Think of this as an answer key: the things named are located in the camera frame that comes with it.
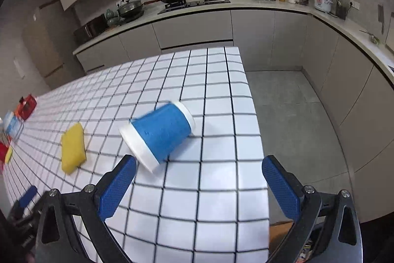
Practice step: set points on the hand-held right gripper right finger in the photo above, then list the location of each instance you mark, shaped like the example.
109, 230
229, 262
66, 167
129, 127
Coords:
281, 186

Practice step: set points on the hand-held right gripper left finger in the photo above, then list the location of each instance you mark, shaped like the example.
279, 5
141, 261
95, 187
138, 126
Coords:
118, 186

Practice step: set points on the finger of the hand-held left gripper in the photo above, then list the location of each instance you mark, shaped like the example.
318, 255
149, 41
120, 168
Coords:
27, 197

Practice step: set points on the blue paper cup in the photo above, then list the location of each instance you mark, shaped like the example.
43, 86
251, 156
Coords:
160, 133

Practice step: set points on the brown cardboard sheet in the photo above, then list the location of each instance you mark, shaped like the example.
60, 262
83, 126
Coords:
281, 235

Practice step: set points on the red yellow packet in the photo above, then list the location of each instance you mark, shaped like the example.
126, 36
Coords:
5, 153

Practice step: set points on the yellow sponge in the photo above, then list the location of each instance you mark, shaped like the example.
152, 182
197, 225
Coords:
73, 149

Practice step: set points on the blue white packet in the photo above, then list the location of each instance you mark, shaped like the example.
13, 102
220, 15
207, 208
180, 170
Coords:
12, 126

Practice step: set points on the white tiled kitchen island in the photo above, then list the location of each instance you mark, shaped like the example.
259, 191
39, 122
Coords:
197, 189

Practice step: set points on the grey kitchen counter cabinets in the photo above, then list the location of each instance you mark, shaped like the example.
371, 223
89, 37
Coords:
277, 41

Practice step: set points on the black microwave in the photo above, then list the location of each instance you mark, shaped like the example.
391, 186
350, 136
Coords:
90, 27

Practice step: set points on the green teapot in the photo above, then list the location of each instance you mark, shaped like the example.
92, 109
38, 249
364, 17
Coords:
111, 18

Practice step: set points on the green vegetables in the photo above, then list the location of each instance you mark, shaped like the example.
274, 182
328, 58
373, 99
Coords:
373, 38

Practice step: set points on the black wok with lid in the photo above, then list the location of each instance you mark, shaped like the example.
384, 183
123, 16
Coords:
130, 8

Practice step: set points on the dark utensil holder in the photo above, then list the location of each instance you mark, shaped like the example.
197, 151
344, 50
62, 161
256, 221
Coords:
341, 10

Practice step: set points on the kitchen cleaver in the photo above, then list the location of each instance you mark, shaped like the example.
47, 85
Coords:
381, 18

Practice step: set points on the black gas stove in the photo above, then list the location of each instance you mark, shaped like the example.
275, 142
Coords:
197, 3

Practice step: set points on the white wall socket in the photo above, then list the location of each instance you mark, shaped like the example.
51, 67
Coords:
354, 5

